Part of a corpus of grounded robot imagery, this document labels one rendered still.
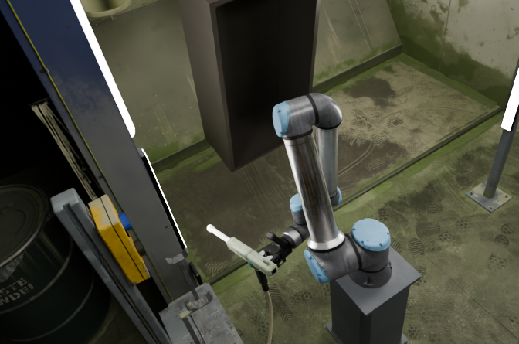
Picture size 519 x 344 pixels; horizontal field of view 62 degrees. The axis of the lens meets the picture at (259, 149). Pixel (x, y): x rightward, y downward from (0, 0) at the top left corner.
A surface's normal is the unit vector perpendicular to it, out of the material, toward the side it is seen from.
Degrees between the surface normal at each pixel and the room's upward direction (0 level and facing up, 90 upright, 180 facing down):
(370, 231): 5
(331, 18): 57
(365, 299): 0
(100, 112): 90
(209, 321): 0
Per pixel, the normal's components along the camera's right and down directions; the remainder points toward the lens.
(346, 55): 0.35, 0.04
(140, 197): 0.51, 0.52
